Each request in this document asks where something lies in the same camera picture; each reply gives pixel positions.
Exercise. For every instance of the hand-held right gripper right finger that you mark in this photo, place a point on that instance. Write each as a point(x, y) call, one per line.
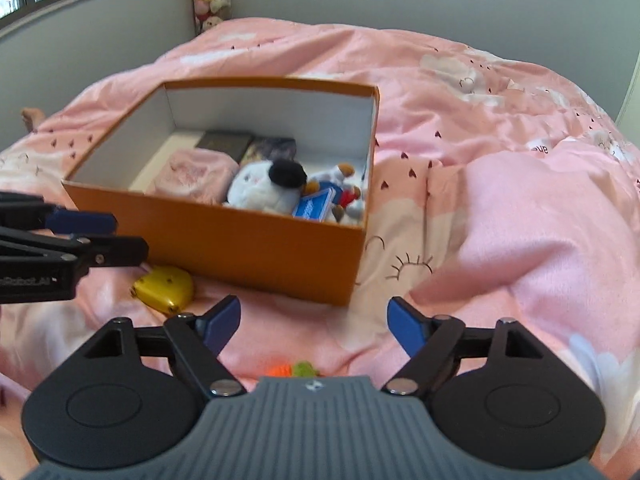
point(406, 327)

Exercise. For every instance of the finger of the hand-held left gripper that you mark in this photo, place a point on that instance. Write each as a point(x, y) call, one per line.
point(82, 222)
point(120, 251)

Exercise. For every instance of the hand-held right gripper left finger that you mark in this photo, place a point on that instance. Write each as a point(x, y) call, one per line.
point(220, 325)

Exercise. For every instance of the orange cardboard box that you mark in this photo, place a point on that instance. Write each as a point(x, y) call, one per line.
point(225, 240)

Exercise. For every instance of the long white box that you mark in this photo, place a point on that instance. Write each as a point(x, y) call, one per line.
point(160, 160)

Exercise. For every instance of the pink plastic packet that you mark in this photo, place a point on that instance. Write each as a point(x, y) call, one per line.
point(192, 175)

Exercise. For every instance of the white fluffy plush toy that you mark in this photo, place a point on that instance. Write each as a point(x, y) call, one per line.
point(252, 185)

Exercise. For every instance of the dark grey box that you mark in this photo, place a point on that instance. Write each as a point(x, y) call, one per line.
point(222, 142)

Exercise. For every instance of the blue card pack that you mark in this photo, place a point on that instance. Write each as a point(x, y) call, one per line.
point(315, 206)

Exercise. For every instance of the orange plush toy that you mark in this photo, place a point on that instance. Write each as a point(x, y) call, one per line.
point(345, 172)

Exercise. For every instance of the dark picture box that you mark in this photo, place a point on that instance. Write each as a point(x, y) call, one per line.
point(270, 147)

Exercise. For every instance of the yellow rounded case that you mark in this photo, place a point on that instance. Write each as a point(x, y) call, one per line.
point(165, 287)

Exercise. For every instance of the small carrot plush toy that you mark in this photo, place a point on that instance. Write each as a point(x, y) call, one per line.
point(280, 371)

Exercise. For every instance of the tan rounded object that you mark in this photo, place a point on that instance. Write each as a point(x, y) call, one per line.
point(32, 119)

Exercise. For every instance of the pink printed blanket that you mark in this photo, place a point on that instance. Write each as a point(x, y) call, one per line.
point(525, 210)

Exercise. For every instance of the white door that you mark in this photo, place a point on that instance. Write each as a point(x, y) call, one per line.
point(629, 90)

